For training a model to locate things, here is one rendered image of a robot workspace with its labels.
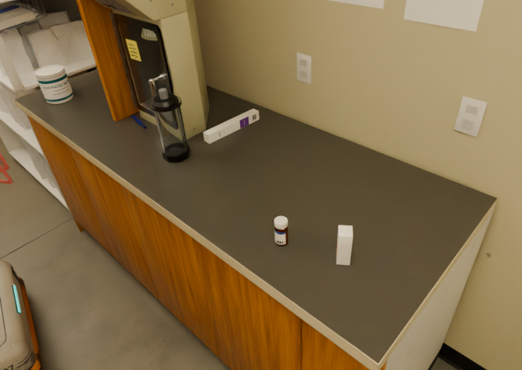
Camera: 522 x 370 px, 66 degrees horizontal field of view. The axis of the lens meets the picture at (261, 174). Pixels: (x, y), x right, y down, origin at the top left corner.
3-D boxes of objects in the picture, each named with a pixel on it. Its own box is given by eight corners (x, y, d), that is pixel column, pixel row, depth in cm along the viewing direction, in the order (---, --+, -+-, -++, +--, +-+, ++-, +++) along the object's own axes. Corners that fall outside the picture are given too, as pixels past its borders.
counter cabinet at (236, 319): (165, 181, 298) (134, 63, 244) (436, 360, 180) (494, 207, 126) (79, 230, 260) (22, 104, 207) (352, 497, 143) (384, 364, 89)
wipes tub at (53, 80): (67, 90, 207) (56, 62, 198) (78, 97, 200) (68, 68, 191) (41, 99, 200) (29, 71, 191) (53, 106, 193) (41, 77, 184)
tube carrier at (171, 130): (193, 144, 156) (183, 93, 143) (187, 161, 148) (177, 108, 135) (165, 145, 157) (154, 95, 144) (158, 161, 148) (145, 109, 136)
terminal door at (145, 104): (137, 107, 176) (113, 12, 152) (180, 130, 158) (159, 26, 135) (136, 108, 176) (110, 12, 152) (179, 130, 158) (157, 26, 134)
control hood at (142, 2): (110, 5, 152) (102, -23, 146) (161, 19, 133) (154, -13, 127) (81, 13, 145) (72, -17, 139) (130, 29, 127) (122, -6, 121)
